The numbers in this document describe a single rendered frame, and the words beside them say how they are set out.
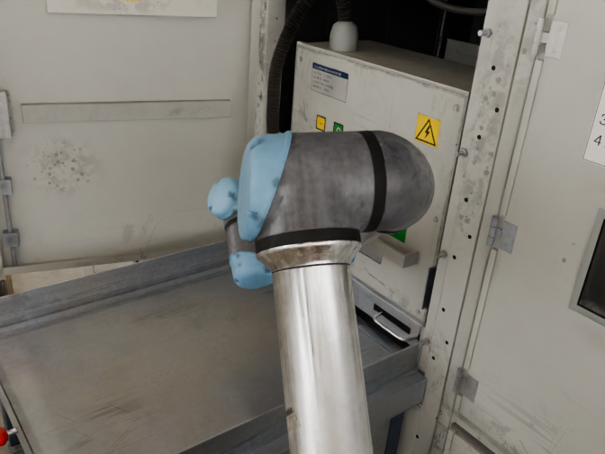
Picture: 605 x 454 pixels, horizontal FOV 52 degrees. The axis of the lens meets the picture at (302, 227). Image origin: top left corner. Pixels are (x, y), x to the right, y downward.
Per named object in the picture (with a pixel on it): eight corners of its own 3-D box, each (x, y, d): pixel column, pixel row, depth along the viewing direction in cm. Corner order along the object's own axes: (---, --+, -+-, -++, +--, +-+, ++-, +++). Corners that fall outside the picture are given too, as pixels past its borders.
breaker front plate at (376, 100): (419, 330, 124) (463, 95, 104) (281, 235, 158) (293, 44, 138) (423, 328, 125) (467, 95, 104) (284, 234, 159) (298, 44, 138)
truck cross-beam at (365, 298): (424, 355, 124) (429, 331, 121) (273, 246, 162) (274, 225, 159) (441, 348, 127) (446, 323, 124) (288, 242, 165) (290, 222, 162)
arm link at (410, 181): (468, 112, 69) (339, 219, 115) (376, 113, 66) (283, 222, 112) (486, 212, 67) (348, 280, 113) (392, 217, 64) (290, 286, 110)
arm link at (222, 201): (206, 227, 106) (202, 186, 110) (251, 243, 114) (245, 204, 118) (238, 205, 102) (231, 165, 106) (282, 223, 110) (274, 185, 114)
